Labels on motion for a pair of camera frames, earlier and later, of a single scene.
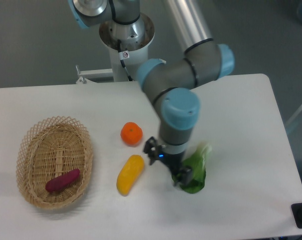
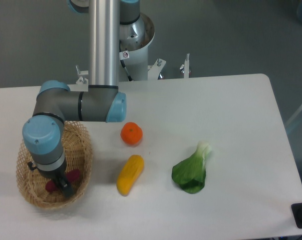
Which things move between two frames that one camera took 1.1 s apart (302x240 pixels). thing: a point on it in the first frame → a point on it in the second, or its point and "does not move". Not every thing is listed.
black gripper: (173, 162) → (59, 173)
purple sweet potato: (60, 181) does not move
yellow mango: (131, 171) does not move
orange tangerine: (132, 133) does not move
